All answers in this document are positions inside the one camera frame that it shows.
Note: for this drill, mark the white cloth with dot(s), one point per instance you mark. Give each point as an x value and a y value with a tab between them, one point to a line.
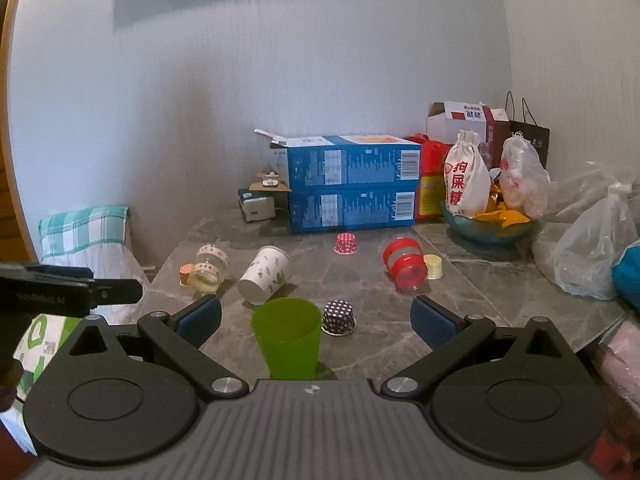
117	267

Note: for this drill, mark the black paper bag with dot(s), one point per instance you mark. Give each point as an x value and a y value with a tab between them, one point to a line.
532	142

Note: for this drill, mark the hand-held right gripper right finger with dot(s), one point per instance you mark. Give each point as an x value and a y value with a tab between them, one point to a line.
430	320

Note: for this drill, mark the white red cardboard box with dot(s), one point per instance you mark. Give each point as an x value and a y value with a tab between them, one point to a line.
460	117

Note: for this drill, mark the purple polka dot paper cup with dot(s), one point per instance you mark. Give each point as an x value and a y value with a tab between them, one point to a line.
339	319

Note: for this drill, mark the teal bowl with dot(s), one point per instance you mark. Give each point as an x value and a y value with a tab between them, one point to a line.
480	232

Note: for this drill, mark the blue carton box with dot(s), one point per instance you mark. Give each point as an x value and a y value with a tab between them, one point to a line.
350	212
350	162

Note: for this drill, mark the orange snack packets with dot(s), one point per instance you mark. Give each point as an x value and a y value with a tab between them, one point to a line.
500	215

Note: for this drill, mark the green plastic cup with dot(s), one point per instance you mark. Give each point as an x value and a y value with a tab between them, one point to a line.
286	340

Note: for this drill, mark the white plastic bag red print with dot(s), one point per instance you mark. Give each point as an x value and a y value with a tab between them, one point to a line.
525	175

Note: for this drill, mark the wooden door frame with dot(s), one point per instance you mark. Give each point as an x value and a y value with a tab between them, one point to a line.
6	35

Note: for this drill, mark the green white bag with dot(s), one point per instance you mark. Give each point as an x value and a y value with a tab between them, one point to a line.
47	337

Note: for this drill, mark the clear patterned glass cup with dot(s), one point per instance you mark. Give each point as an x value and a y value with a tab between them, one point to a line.
210	267

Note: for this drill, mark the clear plastic bag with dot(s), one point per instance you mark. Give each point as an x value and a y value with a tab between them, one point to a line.
585	250

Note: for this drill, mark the pink polka dot paper cup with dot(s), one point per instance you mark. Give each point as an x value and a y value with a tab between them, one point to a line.
346	244

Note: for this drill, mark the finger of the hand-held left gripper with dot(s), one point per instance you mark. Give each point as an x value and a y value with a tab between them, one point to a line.
120	291

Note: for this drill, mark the red yellow package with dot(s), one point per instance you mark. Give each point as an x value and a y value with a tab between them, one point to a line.
431	180

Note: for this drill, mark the white patterned paper cup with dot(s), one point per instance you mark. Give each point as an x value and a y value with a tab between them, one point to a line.
265	275

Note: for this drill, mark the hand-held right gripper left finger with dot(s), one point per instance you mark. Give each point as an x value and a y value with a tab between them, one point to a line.
200	317

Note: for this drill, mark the brown cardboard piece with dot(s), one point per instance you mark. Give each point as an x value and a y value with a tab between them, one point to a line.
270	183

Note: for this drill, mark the small yellow paper cup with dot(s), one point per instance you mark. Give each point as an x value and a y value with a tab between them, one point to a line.
434	266

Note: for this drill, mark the green checkered chair cushion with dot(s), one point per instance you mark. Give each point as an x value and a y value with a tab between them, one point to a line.
82	227

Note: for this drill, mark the red plastic cup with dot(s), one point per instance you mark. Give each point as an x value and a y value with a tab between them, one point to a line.
406	265

